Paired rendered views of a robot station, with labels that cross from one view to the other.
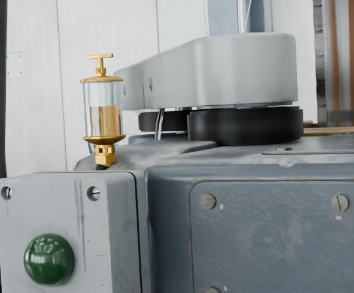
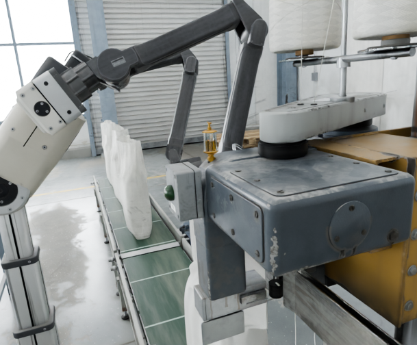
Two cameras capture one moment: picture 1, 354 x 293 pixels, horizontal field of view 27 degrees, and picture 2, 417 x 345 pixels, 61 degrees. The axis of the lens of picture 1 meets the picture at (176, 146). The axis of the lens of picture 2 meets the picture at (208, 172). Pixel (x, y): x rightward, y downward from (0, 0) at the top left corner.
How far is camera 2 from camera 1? 0.42 m
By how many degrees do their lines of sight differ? 45
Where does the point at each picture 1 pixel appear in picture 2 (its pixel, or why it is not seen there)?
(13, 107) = (404, 68)
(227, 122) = (261, 148)
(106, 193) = (176, 177)
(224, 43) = (262, 116)
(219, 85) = (261, 133)
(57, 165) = not seen: outside the picture
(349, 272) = (233, 222)
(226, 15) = not seen: outside the picture
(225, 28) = not seen: outside the picture
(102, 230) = (176, 188)
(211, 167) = (214, 172)
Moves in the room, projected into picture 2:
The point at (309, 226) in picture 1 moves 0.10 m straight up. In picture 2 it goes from (226, 202) to (223, 136)
